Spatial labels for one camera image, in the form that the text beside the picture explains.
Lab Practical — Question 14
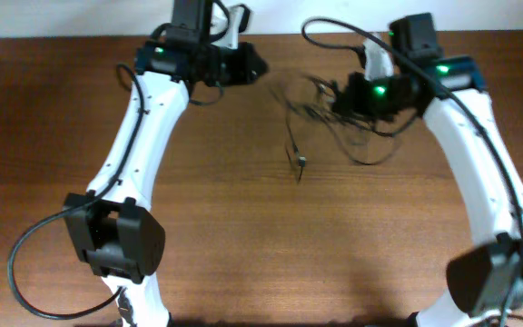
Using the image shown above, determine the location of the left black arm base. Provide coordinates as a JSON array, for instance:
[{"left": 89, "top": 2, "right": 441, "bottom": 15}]
[{"left": 108, "top": 320, "right": 123, "bottom": 327}]

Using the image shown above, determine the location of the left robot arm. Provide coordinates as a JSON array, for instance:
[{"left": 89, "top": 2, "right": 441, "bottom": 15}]
[{"left": 64, "top": 1, "right": 269, "bottom": 326}]

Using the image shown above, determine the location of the black cable bundle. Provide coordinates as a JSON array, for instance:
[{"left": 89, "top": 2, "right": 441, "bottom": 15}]
[{"left": 268, "top": 70, "right": 403, "bottom": 185}]

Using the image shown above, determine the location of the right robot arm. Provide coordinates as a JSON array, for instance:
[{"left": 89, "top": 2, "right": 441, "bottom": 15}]
[{"left": 333, "top": 13, "right": 523, "bottom": 326}]

